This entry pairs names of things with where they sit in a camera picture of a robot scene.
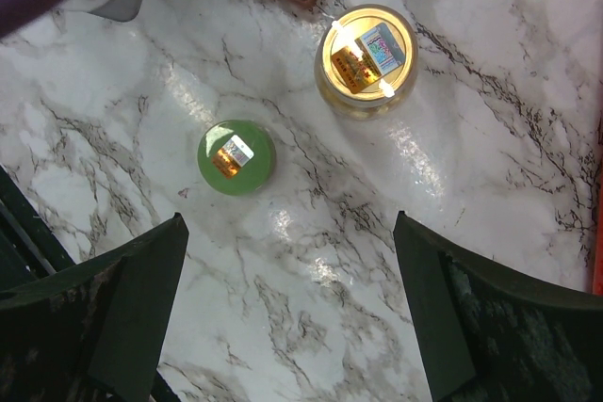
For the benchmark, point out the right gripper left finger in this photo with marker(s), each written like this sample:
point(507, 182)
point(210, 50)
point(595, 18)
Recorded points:
point(94, 317)

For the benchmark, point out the clear pill bottle orange label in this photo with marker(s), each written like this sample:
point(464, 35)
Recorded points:
point(367, 62)

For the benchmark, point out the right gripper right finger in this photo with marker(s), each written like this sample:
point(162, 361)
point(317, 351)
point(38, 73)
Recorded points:
point(487, 332)

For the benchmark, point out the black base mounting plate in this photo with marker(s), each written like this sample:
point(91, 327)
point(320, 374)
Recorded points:
point(23, 242)

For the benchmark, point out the green bottle cap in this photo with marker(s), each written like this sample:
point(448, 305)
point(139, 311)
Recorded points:
point(236, 157)

